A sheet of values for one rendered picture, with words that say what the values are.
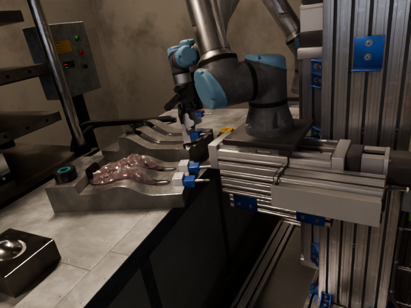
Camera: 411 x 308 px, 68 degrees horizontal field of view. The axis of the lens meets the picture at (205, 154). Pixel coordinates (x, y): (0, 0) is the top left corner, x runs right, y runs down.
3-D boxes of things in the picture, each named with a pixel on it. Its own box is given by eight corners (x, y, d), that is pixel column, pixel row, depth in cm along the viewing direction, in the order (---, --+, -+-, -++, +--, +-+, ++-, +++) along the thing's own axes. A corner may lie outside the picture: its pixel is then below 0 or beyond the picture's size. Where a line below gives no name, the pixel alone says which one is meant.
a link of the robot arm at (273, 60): (296, 97, 89) (295, 49, 84) (255, 107, 86) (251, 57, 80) (274, 91, 100) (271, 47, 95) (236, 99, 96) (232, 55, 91)
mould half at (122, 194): (196, 172, 129) (192, 148, 125) (184, 207, 106) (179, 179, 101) (87, 179, 138) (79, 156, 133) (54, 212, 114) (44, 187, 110)
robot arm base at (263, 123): (299, 121, 99) (299, 91, 95) (285, 139, 87) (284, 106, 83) (255, 120, 107) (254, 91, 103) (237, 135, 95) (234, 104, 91)
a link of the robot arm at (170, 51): (168, 46, 120) (164, 50, 128) (174, 74, 123) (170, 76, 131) (187, 43, 123) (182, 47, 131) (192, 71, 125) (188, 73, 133)
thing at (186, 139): (215, 137, 133) (213, 125, 131) (210, 140, 128) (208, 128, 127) (189, 140, 139) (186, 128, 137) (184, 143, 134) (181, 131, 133)
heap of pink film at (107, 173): (164, 165, 126) (161, 147, 123) (152, 187, 110) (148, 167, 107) (106, 169, 130) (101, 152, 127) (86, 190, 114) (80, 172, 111)
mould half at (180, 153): (214, 145, 154) (211, 119, 149) (191, 168, 133) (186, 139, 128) (134, 141, 176) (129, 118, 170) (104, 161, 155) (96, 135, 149)
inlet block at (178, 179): (211, 183, 113) (210, 170, 111) (210, 190, 109) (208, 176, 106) (177, 185, 115) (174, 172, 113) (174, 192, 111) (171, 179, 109)
